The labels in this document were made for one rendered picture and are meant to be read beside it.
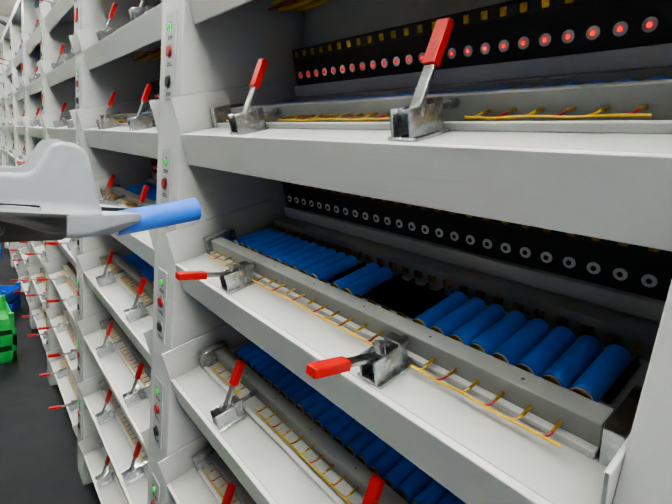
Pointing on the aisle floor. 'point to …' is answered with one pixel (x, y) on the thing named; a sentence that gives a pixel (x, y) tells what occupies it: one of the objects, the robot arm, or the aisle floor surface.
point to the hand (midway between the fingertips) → (115, 223)
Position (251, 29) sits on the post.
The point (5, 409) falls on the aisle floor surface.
